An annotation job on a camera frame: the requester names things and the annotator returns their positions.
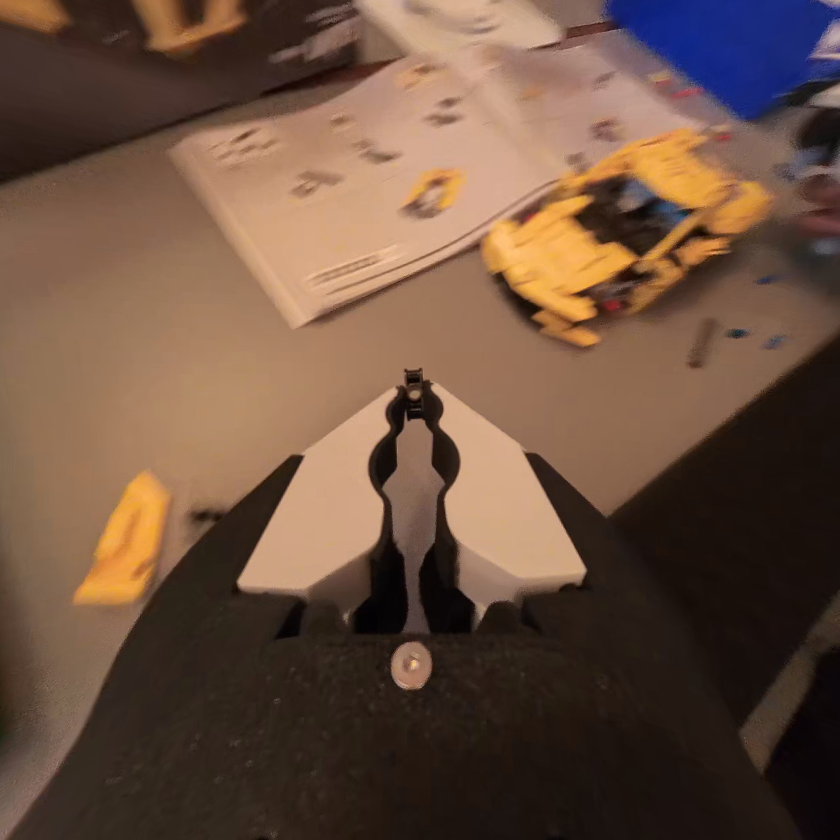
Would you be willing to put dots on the blue plastic bin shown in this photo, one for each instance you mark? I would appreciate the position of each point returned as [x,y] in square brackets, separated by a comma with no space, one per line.
[722,46]

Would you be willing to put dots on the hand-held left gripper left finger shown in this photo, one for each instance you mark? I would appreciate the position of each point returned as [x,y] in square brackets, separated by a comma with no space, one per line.
[308,525]

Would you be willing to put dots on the person's right hand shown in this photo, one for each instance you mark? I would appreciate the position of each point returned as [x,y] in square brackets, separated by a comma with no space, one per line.
[823,207]

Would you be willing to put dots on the yellow toy brick car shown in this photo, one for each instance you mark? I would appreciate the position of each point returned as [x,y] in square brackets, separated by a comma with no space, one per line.
[558,249]

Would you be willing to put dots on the black brick connector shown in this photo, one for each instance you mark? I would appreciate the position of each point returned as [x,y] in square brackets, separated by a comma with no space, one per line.
[413,376]

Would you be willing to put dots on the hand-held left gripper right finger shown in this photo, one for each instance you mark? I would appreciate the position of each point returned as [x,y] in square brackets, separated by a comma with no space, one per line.
[518,518]

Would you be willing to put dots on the wooden document stand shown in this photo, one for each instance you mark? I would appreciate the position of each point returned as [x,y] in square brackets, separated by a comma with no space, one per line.
[459,19]

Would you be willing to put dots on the small yellow black brick piece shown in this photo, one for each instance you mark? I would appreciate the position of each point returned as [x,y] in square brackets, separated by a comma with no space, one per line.
[128,538]

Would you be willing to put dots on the grey desk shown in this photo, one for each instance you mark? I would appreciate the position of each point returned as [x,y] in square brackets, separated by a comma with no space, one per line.
[164,394]

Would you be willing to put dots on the instruction booklet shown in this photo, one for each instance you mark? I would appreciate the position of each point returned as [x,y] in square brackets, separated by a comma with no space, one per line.
[328,216]

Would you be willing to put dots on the toy car set box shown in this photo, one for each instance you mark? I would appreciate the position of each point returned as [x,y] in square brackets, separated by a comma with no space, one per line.
[197,39]

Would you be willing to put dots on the dark grey brick beam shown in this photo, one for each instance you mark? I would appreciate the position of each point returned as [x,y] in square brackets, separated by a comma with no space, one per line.
[702,342]

